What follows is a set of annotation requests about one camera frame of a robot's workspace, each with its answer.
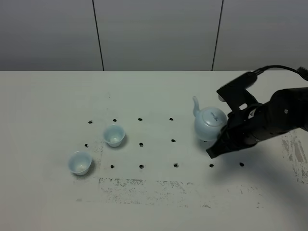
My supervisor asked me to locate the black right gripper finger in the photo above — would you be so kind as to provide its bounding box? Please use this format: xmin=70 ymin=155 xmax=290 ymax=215
xmin=206 ymin=139 xmax=238 ymax=159

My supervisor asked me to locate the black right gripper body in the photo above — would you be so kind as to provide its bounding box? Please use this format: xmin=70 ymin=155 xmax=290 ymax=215
xmin=221 ymin=105 xmax=284 ymax=151

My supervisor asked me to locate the light blue porcelain teapot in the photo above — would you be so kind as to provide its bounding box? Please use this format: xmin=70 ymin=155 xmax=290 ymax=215
xmin=192 ymin=96 xmax=227 ymax=141

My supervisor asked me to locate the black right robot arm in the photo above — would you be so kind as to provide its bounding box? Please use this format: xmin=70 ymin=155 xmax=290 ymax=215
xmin=207 ymin=88 xmax=308 ymax=158

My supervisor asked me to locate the light blue teacup rear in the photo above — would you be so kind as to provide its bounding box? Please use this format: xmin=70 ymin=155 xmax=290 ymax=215
xmin=103 ymin=124 xmax=126 ymax=147

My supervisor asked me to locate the light blue teacup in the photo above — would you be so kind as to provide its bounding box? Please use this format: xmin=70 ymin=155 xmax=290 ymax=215
xmin=103 ymin=124 xmax=126 ymax=147
xmin=68 ymin=151 xmax=92 ymax=176

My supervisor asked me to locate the light blue teacup front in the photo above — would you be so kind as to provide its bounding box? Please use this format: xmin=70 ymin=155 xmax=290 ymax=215
xmin=68 ymin=151 xmax=92 ymax=176

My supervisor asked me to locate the black braided cable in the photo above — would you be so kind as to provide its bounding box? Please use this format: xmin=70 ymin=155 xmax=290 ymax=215
xmin=254 ymin=65 xmax=308 ymax=80

